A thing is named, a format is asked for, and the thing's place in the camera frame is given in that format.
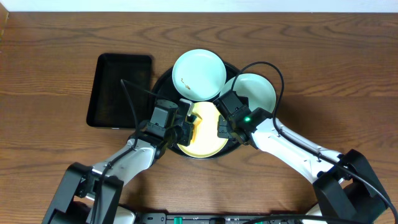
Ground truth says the mint green plate rear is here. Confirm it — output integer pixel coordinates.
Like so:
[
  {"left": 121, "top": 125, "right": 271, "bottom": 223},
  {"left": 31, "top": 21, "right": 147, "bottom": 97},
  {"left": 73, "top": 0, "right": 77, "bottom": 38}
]
[{"left": 172, "top": 49, "right": 226, "bottom": 101}]

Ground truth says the yellow plate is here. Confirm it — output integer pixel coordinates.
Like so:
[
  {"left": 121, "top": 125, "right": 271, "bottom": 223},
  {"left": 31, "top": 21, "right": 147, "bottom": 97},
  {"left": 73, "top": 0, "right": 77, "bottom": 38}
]
[{"left": 177, "top": 101, "right": 228, "bottom": 159}]

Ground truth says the mint green plate right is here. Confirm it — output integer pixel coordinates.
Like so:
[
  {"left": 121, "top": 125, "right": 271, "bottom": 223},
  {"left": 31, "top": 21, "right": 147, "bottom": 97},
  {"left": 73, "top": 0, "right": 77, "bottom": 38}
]
[{"left": 233, "top": 73, "right": 276, "bottom": 113}]

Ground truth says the mint green plate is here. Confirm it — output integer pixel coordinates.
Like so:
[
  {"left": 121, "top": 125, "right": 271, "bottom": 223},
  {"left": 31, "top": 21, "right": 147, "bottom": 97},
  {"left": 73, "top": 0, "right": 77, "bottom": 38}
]
[
  {"left": 172, "top": 49, "right": 226, "bottom": 101},
  {"left": 233, "top": 73, "right": 276, "bottom": 113}
]

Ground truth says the rectangular black tray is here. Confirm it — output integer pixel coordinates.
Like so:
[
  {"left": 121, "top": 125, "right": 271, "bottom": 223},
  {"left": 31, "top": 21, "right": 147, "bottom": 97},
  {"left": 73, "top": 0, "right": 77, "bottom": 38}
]
[{"left": 86, "top": 53, "right": 152, "bottom": 129}]

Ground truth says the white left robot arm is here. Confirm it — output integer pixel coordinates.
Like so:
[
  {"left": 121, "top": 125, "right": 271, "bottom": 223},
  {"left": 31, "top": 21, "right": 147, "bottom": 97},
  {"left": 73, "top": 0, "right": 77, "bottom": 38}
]
[{"left": 43, "top": 98, "right": 194, "bottom": 223}]

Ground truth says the yellow green scrub sponge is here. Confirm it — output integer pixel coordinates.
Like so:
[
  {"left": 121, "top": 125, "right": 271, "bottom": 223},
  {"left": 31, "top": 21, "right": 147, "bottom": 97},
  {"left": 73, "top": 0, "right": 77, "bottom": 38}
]
[{"left": 190, "top": 114, "right": 202, "bottom": 144}]

